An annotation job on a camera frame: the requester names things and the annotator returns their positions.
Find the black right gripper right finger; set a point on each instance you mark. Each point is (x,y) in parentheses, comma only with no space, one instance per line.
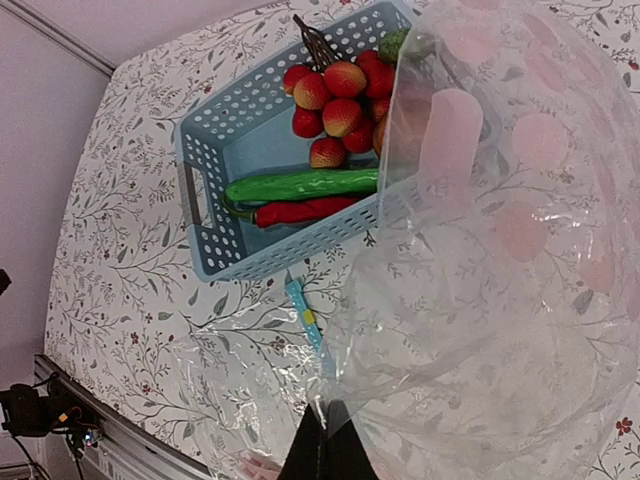
(344,455)

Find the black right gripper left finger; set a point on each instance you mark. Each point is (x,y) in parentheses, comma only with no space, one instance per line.
(307,456)

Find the dark green bumpy cucumber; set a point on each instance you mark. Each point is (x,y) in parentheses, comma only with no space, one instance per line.
(390,45)

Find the clear pink zipper bag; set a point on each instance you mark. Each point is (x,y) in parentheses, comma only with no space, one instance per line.
(493,330)

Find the clear blue zipper bag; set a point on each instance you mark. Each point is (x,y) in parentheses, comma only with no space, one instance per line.
(246,377)

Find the floral patterned table mat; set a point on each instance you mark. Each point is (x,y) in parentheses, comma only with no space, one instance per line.
(123,286)

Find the red chili pepper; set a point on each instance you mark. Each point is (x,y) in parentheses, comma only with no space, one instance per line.
(290,213)

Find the smooth green cucumber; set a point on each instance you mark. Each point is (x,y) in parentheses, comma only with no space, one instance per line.
(303,185)

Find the light blue plastic basket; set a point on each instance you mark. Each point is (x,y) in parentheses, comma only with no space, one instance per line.
(241,131)

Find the red lychee fruit bunch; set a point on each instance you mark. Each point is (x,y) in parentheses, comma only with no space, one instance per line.
(340,105)

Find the front aluminium rail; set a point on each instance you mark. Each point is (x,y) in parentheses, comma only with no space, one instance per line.
(125,451)

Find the small circuit board with wires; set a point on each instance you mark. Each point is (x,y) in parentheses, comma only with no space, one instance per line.
(80,430)

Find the left aluminium frame post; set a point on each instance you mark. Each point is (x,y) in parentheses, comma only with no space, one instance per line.
(62,38)

